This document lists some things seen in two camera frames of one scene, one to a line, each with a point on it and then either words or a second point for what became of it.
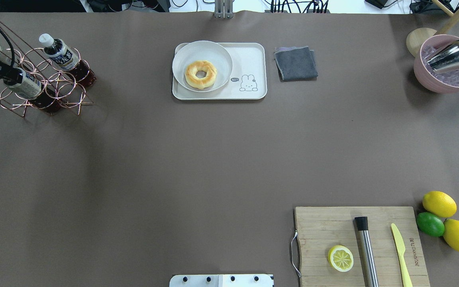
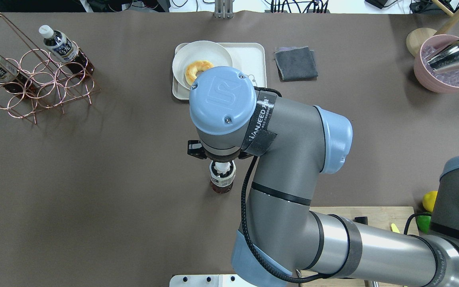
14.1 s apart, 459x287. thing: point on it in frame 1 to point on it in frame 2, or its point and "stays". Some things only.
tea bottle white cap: [30, 89] to [223, 167]
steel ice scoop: [458, 54] stays
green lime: [431, 225] stays
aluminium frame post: [224, 9] stays
